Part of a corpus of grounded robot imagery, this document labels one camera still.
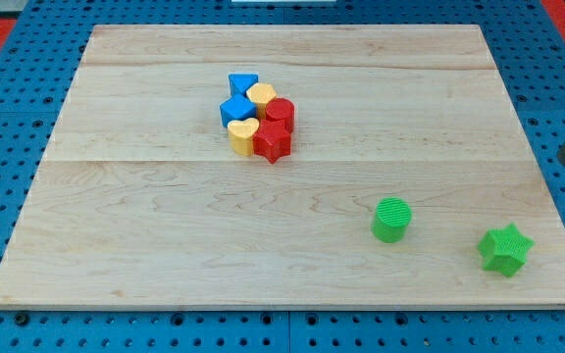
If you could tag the green star block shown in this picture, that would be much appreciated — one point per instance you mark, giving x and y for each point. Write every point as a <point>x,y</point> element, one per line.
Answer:
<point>504,250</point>

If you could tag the yellow heart block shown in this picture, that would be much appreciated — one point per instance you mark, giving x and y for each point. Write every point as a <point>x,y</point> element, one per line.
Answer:
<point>241,135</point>

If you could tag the green cylinder block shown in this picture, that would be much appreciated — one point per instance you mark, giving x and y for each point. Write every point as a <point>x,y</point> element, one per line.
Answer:
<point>391,220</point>

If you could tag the blue cube block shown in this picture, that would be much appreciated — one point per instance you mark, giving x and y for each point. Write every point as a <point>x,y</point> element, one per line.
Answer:
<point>237,107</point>

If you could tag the red cylinder block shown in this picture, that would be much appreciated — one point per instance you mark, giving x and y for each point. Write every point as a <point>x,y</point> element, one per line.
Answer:
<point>281,110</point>

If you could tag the red star block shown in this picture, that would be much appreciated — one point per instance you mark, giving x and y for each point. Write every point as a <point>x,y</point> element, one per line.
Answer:
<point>272,140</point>

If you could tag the wooden board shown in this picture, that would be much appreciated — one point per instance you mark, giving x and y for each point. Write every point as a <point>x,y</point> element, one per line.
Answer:
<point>140,204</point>

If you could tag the yellow hexagon block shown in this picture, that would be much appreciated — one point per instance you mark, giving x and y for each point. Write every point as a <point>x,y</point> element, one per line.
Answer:
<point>261,94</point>

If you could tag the blue triangle block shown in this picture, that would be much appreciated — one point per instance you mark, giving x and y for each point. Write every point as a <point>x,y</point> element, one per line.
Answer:
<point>240,83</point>

